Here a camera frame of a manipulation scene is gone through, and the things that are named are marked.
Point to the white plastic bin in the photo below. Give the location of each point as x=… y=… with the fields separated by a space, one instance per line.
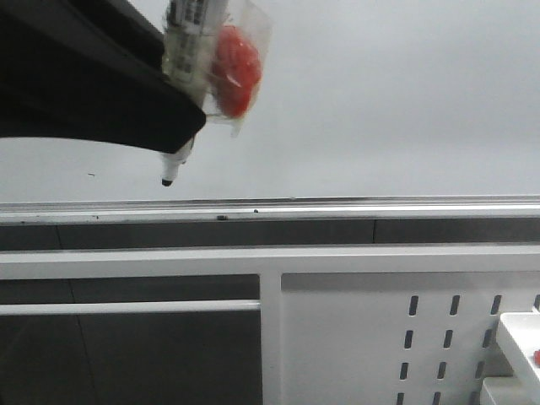
x=518 y=338

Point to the white metal frame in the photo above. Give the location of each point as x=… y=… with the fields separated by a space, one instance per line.
x=189 y=326

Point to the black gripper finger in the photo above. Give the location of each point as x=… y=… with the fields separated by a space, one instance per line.
x=89 y=70

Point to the aluminium whiteboard tray rail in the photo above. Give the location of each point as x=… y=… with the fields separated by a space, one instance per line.
x=271 y=209

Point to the red round magnet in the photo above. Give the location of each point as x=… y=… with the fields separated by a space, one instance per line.
x=236 y=71

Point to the white whiteboard marker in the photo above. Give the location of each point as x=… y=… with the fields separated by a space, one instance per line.
x=191 y=34

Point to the white perforated pegboard panel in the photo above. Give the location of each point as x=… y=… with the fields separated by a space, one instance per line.
x=396 y=338

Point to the white whiteboard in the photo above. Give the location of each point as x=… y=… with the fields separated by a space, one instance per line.
x=358 y=99

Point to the grey lower bin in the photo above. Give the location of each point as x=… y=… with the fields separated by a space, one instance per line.
x=503 y=391

